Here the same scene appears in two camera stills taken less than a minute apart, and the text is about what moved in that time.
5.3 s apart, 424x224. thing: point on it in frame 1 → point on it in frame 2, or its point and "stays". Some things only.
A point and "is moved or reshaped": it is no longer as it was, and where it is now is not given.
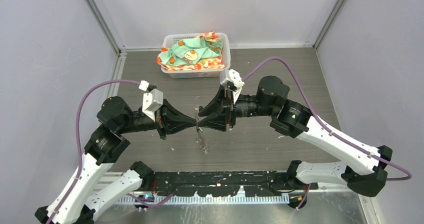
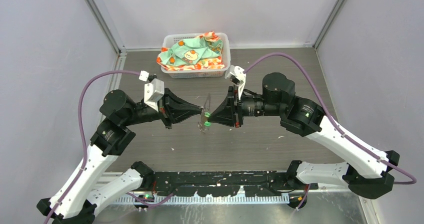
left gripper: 168,119 → 178,109
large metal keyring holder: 200,137 is moved or reshaped
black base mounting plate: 255,183 stays
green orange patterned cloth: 204,52 stays
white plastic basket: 169,39 stays
